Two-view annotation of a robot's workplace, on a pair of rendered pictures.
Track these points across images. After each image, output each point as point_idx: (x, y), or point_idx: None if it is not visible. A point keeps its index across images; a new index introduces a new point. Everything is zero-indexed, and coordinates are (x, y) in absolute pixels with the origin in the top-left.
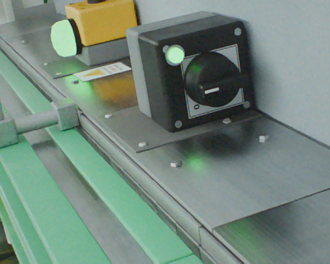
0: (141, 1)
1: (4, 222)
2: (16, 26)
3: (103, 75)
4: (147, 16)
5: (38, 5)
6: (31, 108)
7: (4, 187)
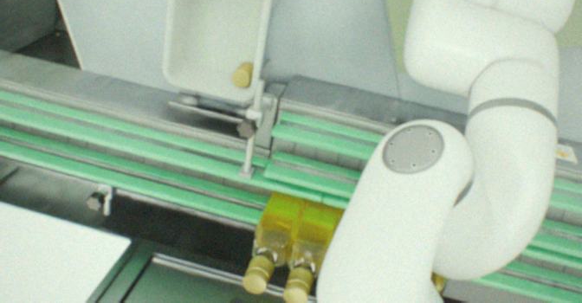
0: (558, 99)
1: (479, 278)
2: (306, 95)
3: (572, 155)
4: (561, 108)
5: (266, 64)
6: (572, 189)
7: (573, 248)
